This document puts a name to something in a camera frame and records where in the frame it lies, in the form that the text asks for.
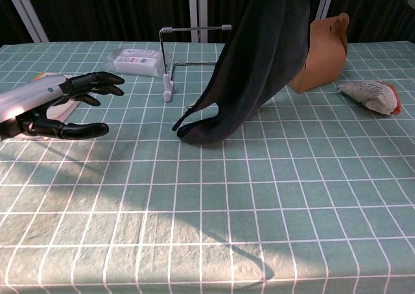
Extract metal rack stand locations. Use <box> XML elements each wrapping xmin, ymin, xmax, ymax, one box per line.
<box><xmin>158</xmin><ymin>23</ymin><xmax>233</xmax><ymax>103</ymax></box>

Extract crumpled grey paper wrapper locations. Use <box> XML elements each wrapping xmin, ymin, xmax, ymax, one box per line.
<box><xmin>336</xmin><ymin>80</ymin><xmax>402</xmax><ymax>116</ymax></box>

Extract dark curtain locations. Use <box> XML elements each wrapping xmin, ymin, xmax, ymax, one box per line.
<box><xmin>0</xmin><ymin>0</ymin><xmax>415</xmax><ymax>43</ymax></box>

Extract dark grey cloth garment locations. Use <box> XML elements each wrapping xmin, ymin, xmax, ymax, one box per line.
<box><xmin>171</xmin><ymin>0</ymin><xmax>314</xmax><ymax>145</ymax></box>

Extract green checked tablecloth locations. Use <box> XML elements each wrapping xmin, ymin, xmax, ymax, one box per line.
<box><xmin>0</xmin><ymin>40</ymin><xmax>415</xmax><ymax>294</ymax></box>

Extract brown paper gable box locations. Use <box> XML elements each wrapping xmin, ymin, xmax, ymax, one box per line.
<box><xmin>287</xmin><ymin>12</ymin><xmax>350</xmax><ymax>94</ymax></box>

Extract stack of paper sheets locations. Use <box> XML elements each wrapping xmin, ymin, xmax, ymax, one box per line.
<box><xmin>14</xmin><ymin>72</ymin><xmax>80</xmax><ymax>142</ymax></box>

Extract white tissue pack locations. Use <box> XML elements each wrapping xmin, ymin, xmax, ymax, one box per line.
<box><xmin>105</xmin><ymin>48</ymin><xmax>165</xmax><ymax>78</ymax></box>

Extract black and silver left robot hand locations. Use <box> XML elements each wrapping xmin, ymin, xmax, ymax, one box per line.
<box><xmin>0</xmin><ymin>71</ymin><xmax>126</xmax><ymax>142</ymax></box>

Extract white frame post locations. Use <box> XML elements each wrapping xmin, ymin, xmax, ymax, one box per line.
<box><xmin>316</xmin><ymin>0</ymin><xmax>337</xmax><ymax>21</ymax></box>
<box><xmin>0</xmin><ymin>0</ymin><xmax>49</xmax><ymax>43</ymax></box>
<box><xmin>187</xmin><ymin>0</ymin><xmax>208</xmax><ymax>43</ymax></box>

